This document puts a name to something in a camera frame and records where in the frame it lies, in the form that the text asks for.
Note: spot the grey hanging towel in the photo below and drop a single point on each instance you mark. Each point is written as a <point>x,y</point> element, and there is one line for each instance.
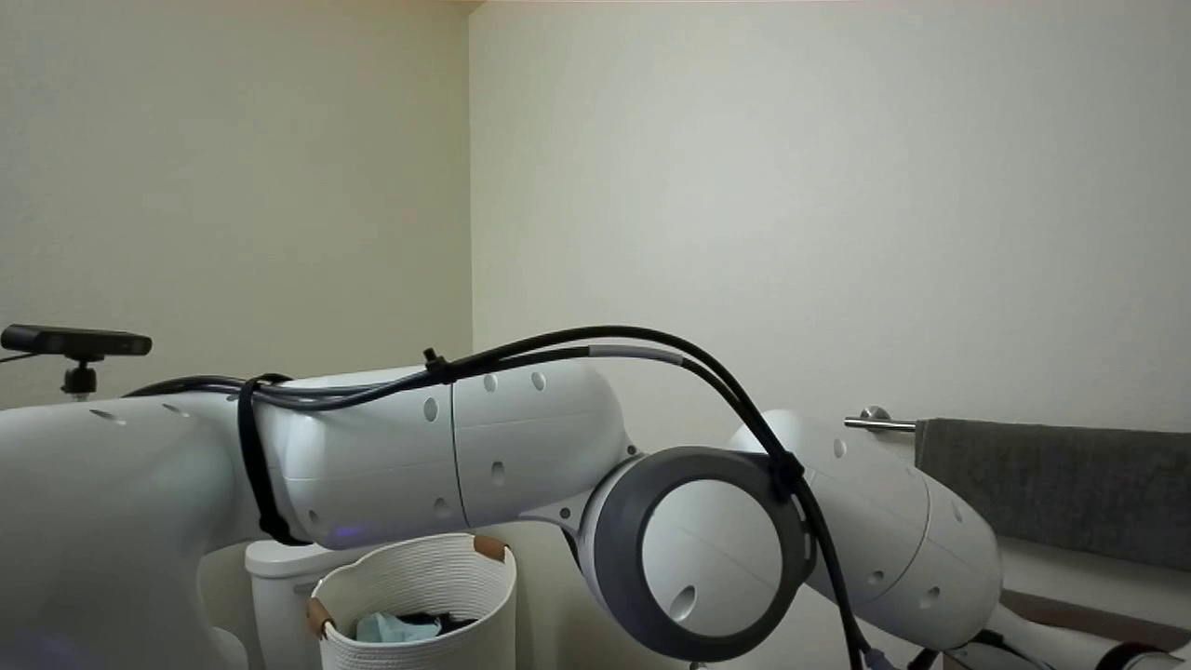
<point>1065,488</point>

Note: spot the chrome towel bar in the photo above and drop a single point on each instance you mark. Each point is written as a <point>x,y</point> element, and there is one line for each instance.
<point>884,421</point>

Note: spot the brown armchair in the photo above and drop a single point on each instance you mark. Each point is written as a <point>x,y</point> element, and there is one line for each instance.
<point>1104,619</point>

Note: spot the black camera on stand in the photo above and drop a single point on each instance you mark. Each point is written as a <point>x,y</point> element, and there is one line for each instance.
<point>74,340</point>

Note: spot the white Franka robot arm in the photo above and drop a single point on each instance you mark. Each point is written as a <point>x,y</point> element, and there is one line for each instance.
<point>374,459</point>

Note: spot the light blue cloth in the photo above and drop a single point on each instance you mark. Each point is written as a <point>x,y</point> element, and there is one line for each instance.
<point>388,627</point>

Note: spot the dark cloth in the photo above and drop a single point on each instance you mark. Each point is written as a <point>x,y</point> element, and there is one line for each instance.
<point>434,615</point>

